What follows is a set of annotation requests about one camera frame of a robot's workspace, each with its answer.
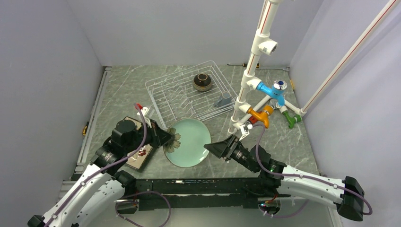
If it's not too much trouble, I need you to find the yellow handled screwdriver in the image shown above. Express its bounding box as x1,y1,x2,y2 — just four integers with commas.
227,63,260,69

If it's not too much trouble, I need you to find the green pipe fitting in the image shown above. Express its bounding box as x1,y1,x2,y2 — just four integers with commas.
282,111,302,129

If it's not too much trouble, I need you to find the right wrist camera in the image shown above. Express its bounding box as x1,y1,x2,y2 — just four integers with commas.
239,122,253,141

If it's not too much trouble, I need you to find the teal flower ceramic plate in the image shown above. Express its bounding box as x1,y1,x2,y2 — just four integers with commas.
164,118,211,168

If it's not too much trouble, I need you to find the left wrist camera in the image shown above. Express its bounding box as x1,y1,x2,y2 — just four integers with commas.
134,103,154,128

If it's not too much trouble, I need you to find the white PVC pipe frame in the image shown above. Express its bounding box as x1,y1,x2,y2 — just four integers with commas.
226,0,309,138

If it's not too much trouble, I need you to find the white diagonal PVC pipe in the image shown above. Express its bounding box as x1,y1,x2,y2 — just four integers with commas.
298,0,401,117

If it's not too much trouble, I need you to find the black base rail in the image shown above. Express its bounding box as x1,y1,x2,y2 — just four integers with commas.
136,177,286,211

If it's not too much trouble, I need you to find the brown rectangular floral plate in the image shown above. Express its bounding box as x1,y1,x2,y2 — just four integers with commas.
120,116,154,171

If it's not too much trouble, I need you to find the grey dotted ceramic mug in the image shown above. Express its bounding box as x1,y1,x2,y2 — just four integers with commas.
213,91,232,108

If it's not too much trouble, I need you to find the brown patterned ceramic bowl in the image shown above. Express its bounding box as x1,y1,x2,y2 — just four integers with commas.
192,73,212,92

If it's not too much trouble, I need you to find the white wire dish rack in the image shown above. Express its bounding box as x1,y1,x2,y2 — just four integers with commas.
145,61,237,128

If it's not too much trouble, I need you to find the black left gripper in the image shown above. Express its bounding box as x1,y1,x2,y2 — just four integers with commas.
123,118,174,153

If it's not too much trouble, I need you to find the orange pipe fitting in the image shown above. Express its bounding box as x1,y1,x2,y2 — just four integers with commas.
246,105,274,129

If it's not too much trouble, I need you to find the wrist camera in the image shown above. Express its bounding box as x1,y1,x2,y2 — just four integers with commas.
239,122,253,141
134,103,154,128

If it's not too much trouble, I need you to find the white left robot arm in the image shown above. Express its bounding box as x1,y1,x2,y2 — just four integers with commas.
27,117,176,227

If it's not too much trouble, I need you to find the blue pipe valve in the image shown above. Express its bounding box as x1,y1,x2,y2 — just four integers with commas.
256,80,288,107

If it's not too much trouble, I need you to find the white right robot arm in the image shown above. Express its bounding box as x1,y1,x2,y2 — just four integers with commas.
204,135,365,221

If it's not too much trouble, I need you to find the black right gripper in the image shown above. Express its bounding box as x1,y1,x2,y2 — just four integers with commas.
204,134,257,173

